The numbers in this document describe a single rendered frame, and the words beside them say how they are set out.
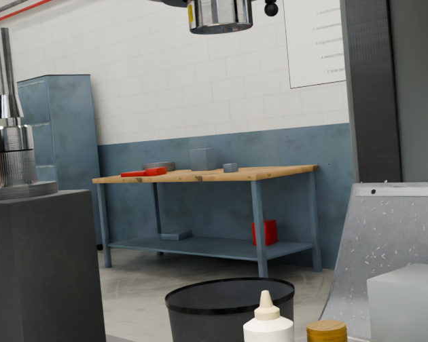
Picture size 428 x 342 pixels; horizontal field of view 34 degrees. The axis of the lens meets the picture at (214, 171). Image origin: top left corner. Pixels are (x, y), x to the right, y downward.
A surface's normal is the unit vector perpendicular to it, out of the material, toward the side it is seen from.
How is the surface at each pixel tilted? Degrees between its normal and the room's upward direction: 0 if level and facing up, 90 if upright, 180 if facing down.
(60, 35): 90
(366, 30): 90
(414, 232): 64
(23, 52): 90
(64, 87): 90
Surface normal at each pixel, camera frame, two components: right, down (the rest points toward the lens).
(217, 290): 0.18, -0.03
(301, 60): -0.73, 0.10
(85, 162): 0.68, -0.03
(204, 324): -0.45, 0.15
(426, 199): -0.69, -0.35
